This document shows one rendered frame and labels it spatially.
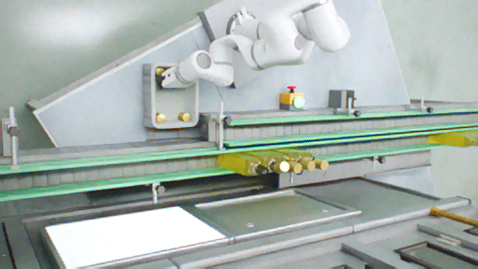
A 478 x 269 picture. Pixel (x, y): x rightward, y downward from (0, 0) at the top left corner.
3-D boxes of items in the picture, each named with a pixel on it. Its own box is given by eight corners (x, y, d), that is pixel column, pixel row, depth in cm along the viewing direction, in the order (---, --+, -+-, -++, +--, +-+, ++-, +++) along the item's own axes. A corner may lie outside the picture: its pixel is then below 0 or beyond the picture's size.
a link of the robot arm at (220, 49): (273, 71, 132) (222, 85, 146) (271, 29, 133) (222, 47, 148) (253, 65, 126) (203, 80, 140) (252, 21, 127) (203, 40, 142)
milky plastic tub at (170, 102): (144, 126, 161) (152, 129, 154) (143, 63, 158) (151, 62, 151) (188, 123, 170) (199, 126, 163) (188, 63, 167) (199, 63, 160)
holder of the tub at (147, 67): (144, 140, 163) (151, 144, 156) (143, 63, 159) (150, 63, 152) (188, 137, 171) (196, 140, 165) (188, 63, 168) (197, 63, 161)
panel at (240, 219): (38, 236, 126) (62, 286, 97) (38, 225, 125) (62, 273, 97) (294, 194, 172) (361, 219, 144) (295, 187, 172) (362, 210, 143)
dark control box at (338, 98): (328, 106, 206) (341, 108, 199) (328, 90, 205) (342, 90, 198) (341, 106, 210) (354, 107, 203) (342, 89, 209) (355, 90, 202)
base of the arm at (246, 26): (222, 15, 167) (245, 13, 154) (248, 2, 172) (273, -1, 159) (236, 54, 173) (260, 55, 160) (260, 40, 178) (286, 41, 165)
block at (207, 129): (198, 139, 167) (207, 142, 161) (198, 114, 165) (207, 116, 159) (206, 139, 168) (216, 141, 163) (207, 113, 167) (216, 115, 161)
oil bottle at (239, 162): (217, 165, 165) (249, 177, 147) (217, 150, 164) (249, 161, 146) (231, 164, 168) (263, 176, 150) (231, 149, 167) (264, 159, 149)
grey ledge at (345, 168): (265, 183, 189) (282, 189, 179) (266, 162, 188) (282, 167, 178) (414, 162, 238) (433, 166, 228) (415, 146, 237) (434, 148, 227)
